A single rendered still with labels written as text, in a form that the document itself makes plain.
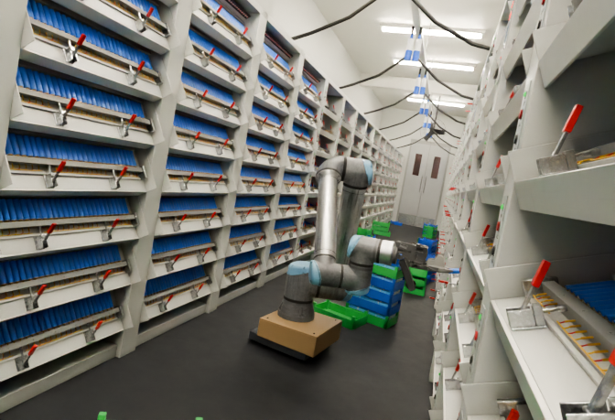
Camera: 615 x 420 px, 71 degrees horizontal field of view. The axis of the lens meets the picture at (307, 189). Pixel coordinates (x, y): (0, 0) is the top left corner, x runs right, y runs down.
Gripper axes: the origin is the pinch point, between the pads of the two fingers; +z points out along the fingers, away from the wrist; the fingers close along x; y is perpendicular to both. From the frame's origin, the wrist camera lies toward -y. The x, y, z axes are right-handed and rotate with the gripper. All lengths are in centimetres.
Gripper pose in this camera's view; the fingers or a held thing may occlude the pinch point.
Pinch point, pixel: (448, 271)
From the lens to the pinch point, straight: 164.5
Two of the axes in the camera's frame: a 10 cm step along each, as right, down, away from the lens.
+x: 3.1, 0.2, 9.5
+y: 1.6, -9.9, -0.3
